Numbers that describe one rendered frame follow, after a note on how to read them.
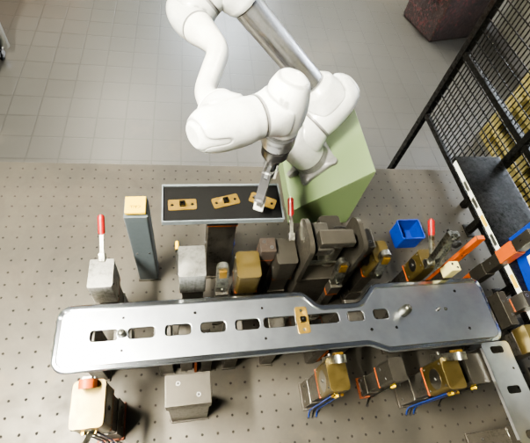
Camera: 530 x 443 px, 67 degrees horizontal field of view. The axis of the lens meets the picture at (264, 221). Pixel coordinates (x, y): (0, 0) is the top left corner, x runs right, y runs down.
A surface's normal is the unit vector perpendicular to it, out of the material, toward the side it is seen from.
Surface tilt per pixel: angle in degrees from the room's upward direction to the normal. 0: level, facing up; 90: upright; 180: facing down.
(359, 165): 44
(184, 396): 0
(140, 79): 0
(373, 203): 0
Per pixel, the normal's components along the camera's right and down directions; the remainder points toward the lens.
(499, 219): 0.14, -0.54
